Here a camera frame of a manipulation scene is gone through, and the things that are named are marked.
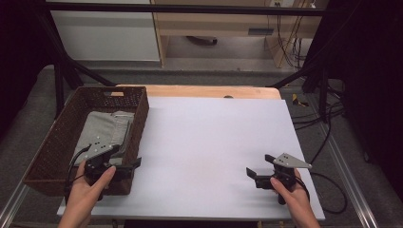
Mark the person's left hand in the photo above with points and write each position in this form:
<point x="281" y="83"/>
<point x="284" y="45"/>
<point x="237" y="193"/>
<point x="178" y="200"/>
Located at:
<point x="84" y="196"/>

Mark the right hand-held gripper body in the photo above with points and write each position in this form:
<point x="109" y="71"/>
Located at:
<point x="290" y="162"/>

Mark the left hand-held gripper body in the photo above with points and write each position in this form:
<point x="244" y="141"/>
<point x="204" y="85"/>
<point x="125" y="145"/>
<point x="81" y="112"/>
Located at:
<point x="98" y="153"/>

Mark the person's right hand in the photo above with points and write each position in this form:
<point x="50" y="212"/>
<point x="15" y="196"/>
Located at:
<point x="294" y="196"/>

